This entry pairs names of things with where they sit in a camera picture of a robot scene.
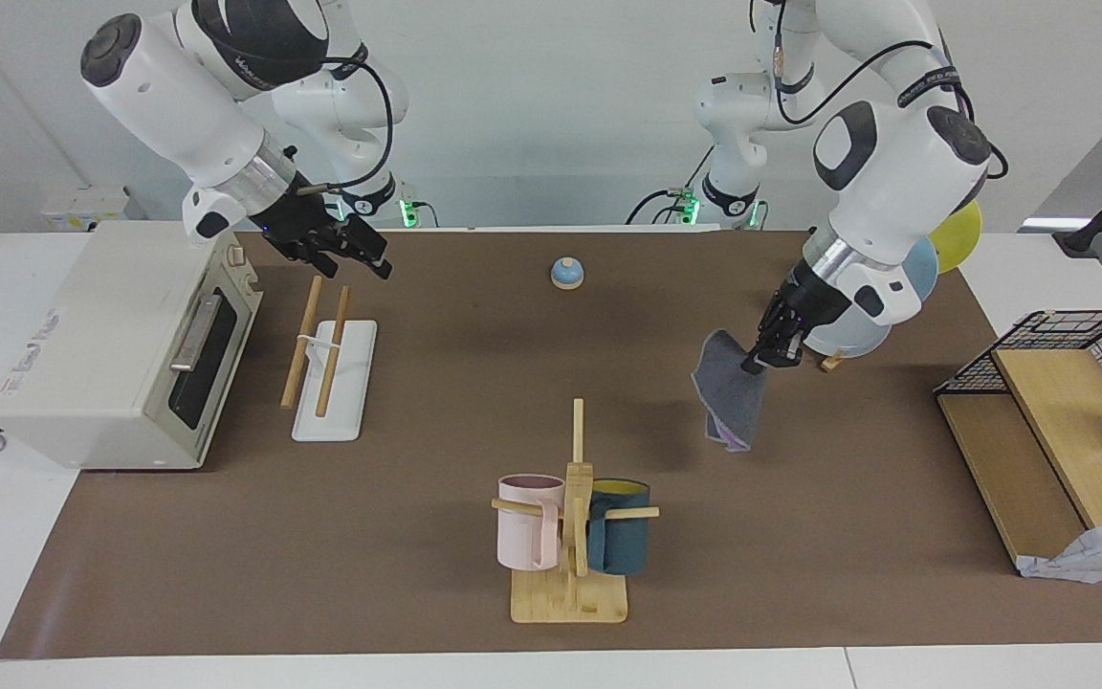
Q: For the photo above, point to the dark teal mug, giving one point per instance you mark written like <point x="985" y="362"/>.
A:
<point x="620" y="541"/>

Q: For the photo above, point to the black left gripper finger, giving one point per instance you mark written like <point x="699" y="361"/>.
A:
<point x="757" y="362"/>
<point x="788" y="356"/>

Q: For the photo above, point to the grey plate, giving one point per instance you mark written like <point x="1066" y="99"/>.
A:
<point x="857" y="340"/>

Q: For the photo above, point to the light blue plate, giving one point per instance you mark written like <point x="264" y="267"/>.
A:
<point x="924" y="277"/>

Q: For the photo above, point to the brown table mat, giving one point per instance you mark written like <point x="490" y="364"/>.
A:
<point x="417" y="536"/>

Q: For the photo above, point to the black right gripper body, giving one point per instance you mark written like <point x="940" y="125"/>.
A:
<point x="307" y="220"/>

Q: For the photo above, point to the white wall socket box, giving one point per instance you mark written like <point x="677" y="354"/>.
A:
<point x="82" y="206"/>

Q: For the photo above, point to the yellow plate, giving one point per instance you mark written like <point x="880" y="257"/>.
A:
<point x="960" y="234"/>

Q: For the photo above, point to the wooden plate rack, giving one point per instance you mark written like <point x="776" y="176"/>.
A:
<point x="832" y="362"/>

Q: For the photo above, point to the wooden mug tree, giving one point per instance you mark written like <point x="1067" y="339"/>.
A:
<point x="570" y="598"/>

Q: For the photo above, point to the wooden shelf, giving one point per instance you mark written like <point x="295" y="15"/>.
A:
<point x="1068" y="421"/>

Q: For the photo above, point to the small blue service bell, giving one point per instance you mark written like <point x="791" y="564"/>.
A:
<point x="566" y="275"/>

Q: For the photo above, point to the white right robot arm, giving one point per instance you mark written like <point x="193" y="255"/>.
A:
<point x="187" y="105"/>

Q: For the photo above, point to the white towel rack wooden bars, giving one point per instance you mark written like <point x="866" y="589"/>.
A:
<point x="336" y="392"/>

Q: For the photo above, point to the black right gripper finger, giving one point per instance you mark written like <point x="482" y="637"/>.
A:
<point x="369" y="245"/>
<point x="379" y="268"/>

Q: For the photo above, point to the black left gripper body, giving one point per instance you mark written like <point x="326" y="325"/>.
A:
<point x="804" y="306"/>

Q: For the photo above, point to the purple grey-backed towel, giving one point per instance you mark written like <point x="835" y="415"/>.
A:
<point x="733" y="402"/>

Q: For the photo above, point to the pink mug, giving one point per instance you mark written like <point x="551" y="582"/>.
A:
<point x="517" y="536"/>

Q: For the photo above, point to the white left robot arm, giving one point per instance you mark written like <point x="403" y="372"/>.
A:
<point x="895" y="163"/>

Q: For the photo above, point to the beige toaster oven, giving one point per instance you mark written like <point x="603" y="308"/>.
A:
<point x="92" y="344"/>

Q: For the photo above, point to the marble pattern sheet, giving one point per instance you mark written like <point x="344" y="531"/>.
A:
<point x="1096" y="555"/>

